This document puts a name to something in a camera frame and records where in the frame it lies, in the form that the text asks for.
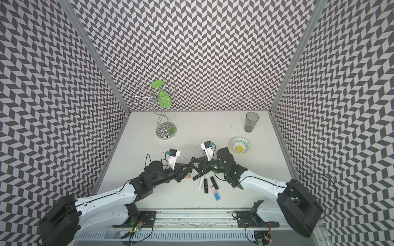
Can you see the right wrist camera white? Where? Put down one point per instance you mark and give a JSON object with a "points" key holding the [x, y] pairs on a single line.
{"points": [[207, 147]]}

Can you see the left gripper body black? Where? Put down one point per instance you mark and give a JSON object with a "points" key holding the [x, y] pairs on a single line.
{"points": [[177, 172]]}

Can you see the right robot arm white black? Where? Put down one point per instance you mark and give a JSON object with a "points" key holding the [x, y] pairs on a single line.
{"points": [[295, 205]]}

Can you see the pink blue gradient lipstick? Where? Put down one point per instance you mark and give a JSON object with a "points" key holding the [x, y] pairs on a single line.
{"points": [[215, 193]]}

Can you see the grey translucent cup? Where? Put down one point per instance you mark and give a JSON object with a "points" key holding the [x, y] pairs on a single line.
{"points": [[251, 120]]}

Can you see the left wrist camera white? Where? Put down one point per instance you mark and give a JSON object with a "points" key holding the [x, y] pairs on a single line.
{"points": [[173, 154]]}

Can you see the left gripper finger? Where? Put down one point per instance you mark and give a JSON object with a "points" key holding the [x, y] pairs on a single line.
{"points": [[182, 176], [181, 166]]}

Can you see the aluminium front rail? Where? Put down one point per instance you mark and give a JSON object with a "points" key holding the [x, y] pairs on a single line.
{"points": [[172, 219]]}

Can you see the black square lipstick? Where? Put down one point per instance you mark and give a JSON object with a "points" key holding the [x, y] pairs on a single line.
{"points": [[214, 183]]}

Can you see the patterned small bowl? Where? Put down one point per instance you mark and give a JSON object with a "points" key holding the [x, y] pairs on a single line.
{"points": [[240, 145]]}

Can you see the white lipstick tube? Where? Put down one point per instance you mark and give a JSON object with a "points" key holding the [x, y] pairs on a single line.
{"points": [[201, 182]]}

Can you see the wire jewelry tree green leaves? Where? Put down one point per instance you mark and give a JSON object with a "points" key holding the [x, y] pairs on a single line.
{"points": [[160, 102]]}

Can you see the black lipstick gold band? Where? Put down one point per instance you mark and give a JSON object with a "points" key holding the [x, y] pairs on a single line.
{"points": [[205, 186]]}

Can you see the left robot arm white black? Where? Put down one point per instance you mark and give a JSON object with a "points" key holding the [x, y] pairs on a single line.
{"points": [[70, 217]]}

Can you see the clear plastic lipstick organizer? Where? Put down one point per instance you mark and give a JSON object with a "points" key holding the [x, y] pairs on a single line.
{"points": [[187, 152]]}

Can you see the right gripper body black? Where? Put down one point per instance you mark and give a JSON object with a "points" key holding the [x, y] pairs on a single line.
{"points": [[213, 166]]}

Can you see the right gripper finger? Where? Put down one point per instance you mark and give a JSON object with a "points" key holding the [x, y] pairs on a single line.
{"points": [[199, 168], [199, 160]]}

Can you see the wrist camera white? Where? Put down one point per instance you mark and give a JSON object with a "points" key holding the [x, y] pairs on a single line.
{"points": [[207, 147], [173, 154]]}

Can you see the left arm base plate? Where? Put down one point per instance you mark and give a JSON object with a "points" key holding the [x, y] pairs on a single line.
{"points": [[147, 218]]}

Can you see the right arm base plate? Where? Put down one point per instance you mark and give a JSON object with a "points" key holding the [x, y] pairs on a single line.
{"points": [[247, 219]]}

